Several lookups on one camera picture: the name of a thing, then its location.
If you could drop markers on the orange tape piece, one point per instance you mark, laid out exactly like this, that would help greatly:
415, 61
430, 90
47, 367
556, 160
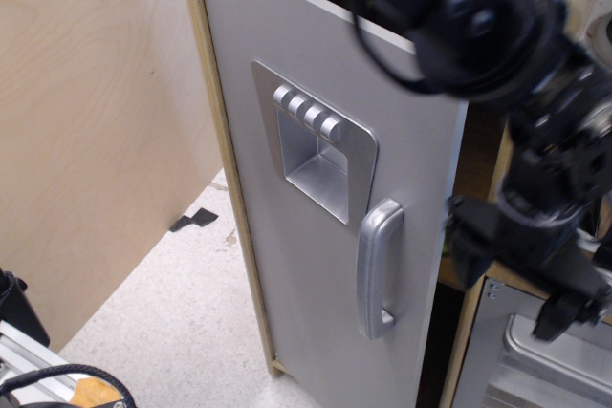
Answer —
92, 392

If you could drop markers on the wooden toy kitchen frame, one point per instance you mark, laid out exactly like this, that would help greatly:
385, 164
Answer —
454, 308

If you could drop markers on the silver ice dispenser panel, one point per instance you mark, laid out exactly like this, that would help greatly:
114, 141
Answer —
327, 155

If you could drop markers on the grey fridge door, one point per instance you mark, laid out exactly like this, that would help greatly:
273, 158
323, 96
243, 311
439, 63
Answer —
306, 258

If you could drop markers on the silver fridge door handle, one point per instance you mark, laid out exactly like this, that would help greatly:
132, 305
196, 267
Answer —
377, 230

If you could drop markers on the plywood board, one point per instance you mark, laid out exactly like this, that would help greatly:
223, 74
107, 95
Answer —
106, 139

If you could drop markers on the grey oven door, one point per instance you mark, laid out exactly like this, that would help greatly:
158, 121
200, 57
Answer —
506, 366

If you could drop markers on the silver oven door handle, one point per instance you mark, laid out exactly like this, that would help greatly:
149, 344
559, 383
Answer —
569, 362

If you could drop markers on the aluminium rail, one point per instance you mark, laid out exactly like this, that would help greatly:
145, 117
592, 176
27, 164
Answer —
21, 354

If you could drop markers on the black tape piece on floor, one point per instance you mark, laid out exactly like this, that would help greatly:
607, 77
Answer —
200, 218

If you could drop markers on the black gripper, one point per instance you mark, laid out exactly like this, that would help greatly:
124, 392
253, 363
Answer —
541, 246

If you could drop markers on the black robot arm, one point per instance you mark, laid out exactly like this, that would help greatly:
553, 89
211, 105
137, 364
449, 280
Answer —
515, 57

